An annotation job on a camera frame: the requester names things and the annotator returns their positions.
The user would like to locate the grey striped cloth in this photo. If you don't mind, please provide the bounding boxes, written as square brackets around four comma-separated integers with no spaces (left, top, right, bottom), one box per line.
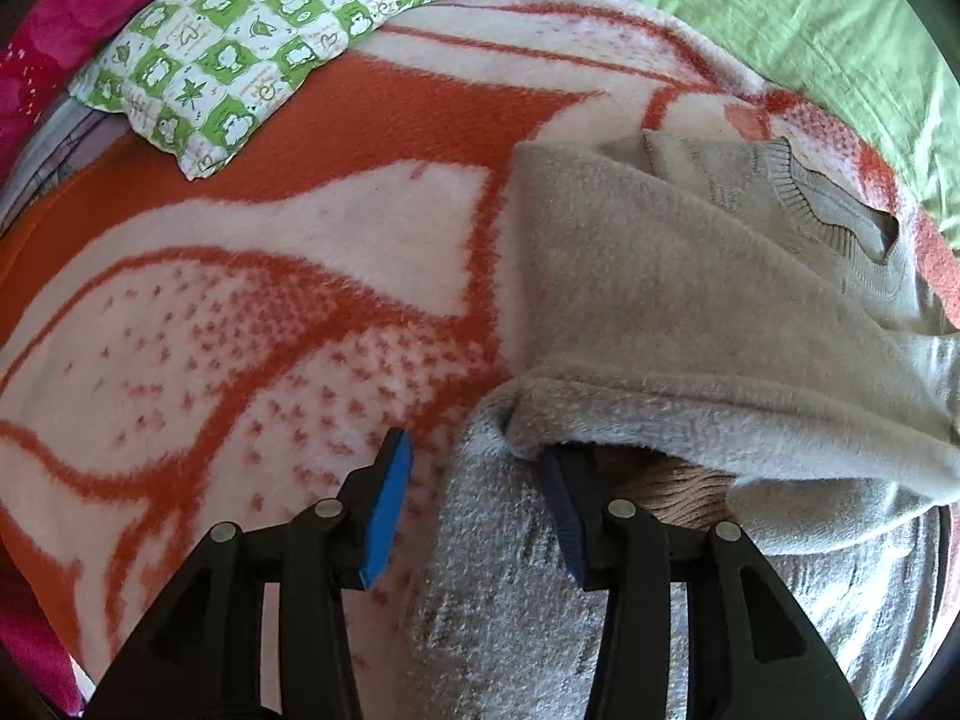
[0,101,143,226]

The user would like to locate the light green duvet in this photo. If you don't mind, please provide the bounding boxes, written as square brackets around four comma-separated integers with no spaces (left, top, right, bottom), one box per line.
[442,0,960,248]

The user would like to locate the pink floral bedsheet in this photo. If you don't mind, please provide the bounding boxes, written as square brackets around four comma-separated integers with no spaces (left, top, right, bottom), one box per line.
[0,559,85,715]

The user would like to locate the grey knitted sweater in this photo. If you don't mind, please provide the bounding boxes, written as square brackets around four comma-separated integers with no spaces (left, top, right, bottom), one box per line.
[409,131,960,720]

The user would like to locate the red rose print pillow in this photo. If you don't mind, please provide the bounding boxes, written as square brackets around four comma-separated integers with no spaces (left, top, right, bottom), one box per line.
[0,0,233,188]

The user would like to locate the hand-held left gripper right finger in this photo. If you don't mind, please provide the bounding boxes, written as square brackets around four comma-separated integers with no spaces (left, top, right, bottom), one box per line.
[538,446,871,720]

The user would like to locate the orange and white blanket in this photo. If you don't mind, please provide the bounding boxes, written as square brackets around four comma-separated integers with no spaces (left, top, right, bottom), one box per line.
[0,0,960,698]

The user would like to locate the brown knitted cloth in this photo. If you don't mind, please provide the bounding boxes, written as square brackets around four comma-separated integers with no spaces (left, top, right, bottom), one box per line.
[634,454,740,533]

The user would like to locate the green checked pillow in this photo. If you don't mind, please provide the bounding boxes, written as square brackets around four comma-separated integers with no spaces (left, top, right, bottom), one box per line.
[69,0,477,182]

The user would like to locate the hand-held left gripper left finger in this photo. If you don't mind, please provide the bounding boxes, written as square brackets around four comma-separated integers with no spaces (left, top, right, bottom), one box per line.
[82,427,415,720]

